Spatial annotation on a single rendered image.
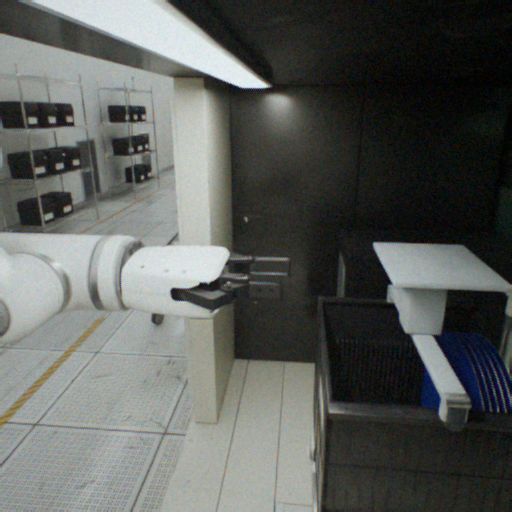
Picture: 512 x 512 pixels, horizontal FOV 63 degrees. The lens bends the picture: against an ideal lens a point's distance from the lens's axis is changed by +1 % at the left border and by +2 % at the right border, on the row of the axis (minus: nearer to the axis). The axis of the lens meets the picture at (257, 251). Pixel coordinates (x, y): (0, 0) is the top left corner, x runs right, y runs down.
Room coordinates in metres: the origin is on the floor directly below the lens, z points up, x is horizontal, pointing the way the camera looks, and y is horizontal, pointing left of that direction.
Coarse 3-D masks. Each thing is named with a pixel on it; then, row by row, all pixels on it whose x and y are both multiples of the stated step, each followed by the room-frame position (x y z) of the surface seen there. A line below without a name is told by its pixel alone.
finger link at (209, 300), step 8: (176, 288) 0.38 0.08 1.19; (184, 288) 0.38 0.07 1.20; (192, 288) 0.38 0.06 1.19; (200, 288) 0.38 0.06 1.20; (176, 296) 0.38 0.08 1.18; (184, 296) 0.38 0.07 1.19; (192, 296) 0.37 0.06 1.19; (200, 296) 0.36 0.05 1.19; (208, 296) 0.36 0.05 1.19; (216, 296) 0.36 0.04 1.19; (224, 296) 0.37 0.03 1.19; (232, 296) 0.38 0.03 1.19; (200, 304) 0.36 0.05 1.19; (208, 304) 0.36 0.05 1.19; (216, 304) 0.36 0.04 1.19; (224, 304) 0.37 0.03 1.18
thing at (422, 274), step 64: (384, 256) 0.41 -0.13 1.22; (448, 256) 0.41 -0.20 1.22; (320, 320) 0.46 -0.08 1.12; (384, 320) 0.50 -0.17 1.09; (448, 320) 0.49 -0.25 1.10; (320, 384) 0.39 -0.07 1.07; (384, 384) 0.50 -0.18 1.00; (448, 384) 0.30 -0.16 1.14; (320, 448) 0.34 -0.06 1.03; (384, 448) 0.30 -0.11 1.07; (448, 448) 0.29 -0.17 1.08
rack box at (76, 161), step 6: (66, 150) 5.09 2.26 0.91; (72, 150) 5.18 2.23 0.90; (78, 150) 5.32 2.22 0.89; (66, 156) 5.08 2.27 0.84; (72, 156) 5.13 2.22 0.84; (78, 156) 5.29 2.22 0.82; (66, 162) 5.09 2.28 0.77; (72, 162) 5.14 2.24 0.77; (78, 162) 5.28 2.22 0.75; (66, 168) 5.09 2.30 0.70; (72, 168) 5.13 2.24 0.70; (78, 168) 5.27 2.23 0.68
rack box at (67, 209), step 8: (48, 192) 4.93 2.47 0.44; (56, 192) 4.92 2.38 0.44; (64, 192) 4.93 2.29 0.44; (56, 200) 4.72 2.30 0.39; (64, 200) 4.82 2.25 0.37; (72, 200) 4.98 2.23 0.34; (56, 208) 4.73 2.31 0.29; (64, 208) 4.80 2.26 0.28; (72, 208) 4.97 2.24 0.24; (56, 216) 4.73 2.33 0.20; (64, 216) 4.79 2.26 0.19
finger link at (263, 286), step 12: (252, 276) 0.39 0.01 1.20; (264, 276) 0.39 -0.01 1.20; (276, 276) 0.39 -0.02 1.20; (288, 276) 0.39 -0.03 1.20; (228, 288) 0.37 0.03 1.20; (240, 288) 0.38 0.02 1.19; (252, 288) 0.39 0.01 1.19; (264, 288) 0.39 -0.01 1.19; (276, 288) 0.38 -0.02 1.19; (288, 288) 0.39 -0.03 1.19; (252, 300) 0.39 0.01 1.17; (264, 300) 0.39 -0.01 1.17; (276, 300) 0.39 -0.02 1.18; (288, 300) 0.39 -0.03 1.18
